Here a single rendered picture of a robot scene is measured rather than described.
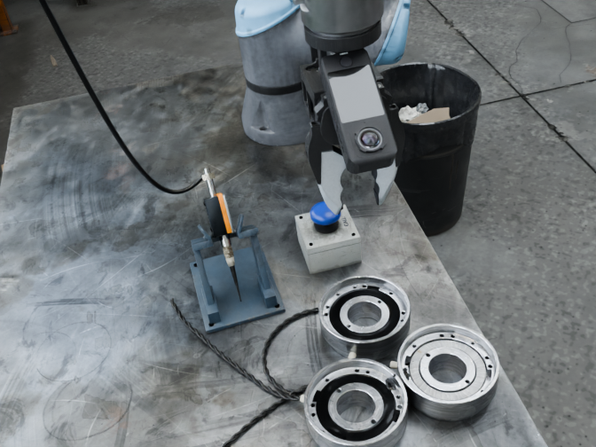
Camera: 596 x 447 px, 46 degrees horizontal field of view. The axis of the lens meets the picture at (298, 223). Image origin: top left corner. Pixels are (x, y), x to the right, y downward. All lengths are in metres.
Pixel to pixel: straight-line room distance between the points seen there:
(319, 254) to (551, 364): 1.07
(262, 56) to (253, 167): 0.17
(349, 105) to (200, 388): 0.37
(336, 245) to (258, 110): 0.34
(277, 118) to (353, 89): 0.50
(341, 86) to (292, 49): 0.44
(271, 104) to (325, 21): 0.51
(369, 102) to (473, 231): 1.56
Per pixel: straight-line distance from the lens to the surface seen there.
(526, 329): 1.93
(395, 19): 1.06
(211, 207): 0.83
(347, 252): 0.90
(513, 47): 3.18
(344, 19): 0.63
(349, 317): 0.84
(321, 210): 0.89
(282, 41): 1.08
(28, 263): 1.06
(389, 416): 0.74
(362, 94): 0.64
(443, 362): 0.80
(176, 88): 1.37
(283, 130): 1.14
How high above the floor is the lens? 1.44
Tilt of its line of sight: 40 degrees down
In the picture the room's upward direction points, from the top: 8 degrees counter-clockwise
